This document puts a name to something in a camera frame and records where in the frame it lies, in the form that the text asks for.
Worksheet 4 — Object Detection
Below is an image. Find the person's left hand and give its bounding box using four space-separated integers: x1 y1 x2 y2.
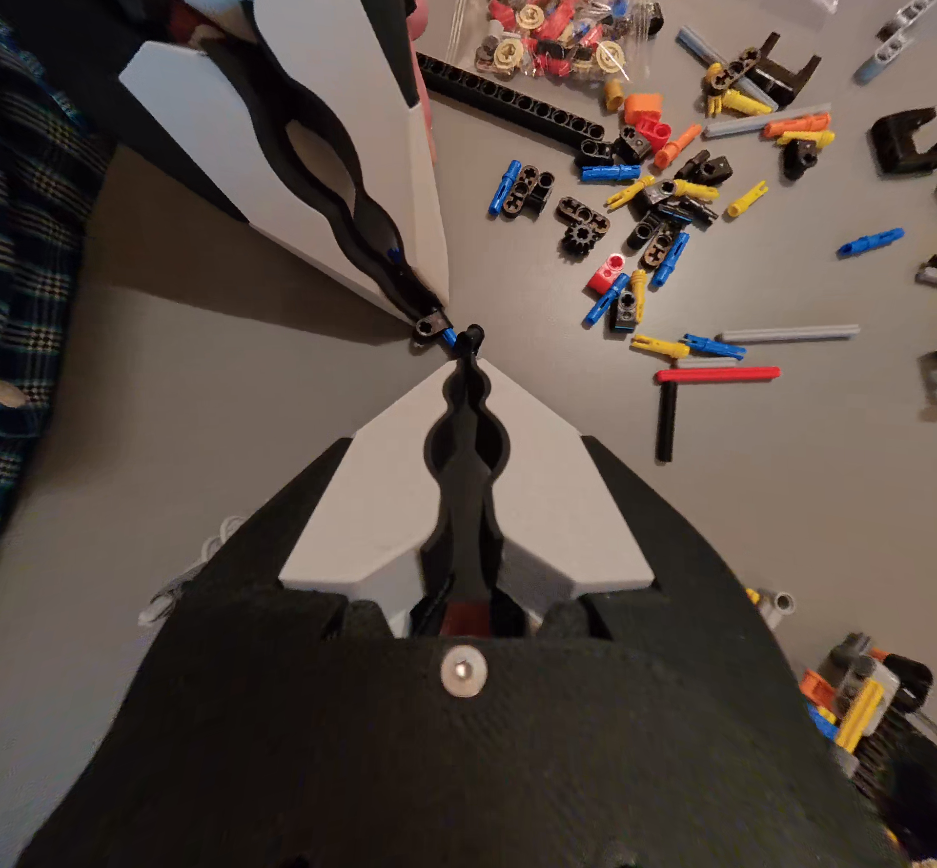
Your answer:
394 0 439 162

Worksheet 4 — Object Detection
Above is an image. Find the dark lego part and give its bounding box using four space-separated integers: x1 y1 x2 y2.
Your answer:
853 707 937 854

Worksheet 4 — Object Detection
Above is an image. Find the clear bag of lego parts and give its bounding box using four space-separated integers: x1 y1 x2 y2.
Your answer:
448 0 663 82

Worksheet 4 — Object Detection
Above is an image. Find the black lego bracket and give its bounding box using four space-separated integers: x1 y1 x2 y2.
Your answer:
747 32 822 108
870 107 937 177

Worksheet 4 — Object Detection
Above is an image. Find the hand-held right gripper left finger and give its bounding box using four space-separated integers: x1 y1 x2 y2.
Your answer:
278 358 471 638

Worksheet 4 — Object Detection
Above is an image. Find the grey lego liftarm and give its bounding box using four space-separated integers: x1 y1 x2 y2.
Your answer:
853 41 919 84
875 0 937 45

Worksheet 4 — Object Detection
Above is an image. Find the black connector with blue pin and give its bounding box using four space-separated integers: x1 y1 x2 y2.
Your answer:
387 244 462 355

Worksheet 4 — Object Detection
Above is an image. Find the blue lego pin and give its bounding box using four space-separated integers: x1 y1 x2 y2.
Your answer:
836 227 906 258

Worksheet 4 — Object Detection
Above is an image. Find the blue plaid clothing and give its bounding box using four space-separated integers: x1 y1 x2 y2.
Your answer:
0 19 114 540

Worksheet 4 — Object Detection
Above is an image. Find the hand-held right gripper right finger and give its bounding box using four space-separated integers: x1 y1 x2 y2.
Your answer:
468 358 656 631

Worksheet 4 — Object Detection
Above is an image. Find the long black lego beam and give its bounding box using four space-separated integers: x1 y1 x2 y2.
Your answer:
416 52 614 166

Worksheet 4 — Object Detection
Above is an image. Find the pile of small lego pieces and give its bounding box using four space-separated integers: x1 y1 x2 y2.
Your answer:
487 25 837 364

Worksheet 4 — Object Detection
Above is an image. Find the red lego axle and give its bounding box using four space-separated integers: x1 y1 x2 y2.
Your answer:
655 366 782 384

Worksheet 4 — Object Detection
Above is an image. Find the multicoloured lego subassembly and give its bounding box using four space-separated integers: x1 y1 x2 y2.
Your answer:
798 630 934 774

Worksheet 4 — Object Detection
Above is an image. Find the grey yellow lego connector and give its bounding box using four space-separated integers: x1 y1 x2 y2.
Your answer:
745 586 797 627

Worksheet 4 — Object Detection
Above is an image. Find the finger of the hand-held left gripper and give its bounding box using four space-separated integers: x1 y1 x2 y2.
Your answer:
117 36 444 333
240 0 451 311

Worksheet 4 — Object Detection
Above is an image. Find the long grey lego axle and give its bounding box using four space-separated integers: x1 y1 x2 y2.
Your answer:
717 324 861 343

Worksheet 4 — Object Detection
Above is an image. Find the black lego axle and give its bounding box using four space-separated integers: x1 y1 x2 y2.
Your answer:
655 379 678 464

